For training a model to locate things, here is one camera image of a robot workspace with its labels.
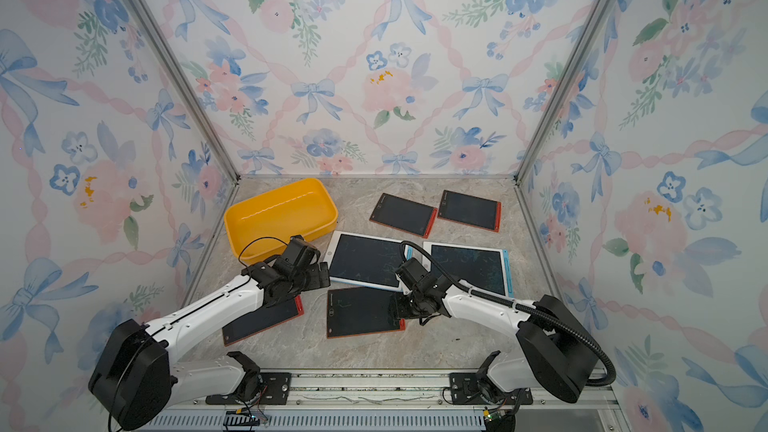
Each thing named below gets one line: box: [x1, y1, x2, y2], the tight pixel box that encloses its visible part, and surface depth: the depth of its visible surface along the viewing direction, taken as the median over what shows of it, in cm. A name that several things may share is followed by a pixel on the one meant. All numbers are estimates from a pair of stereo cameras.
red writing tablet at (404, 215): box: [369, 193, 438, 239], surface depth 112 cm
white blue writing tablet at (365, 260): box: [323, 231, 413, 294], surface depth 100 cm
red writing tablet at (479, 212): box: [437, 190, 502, 233], surface depth 112 cm
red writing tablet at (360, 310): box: [326, 286, 406, 339], surface depth 88 cm
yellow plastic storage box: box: [224, 178, 338, 264], surface depth 109 cm
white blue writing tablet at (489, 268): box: [422, 241, 515, 298], surface depth 99 cm
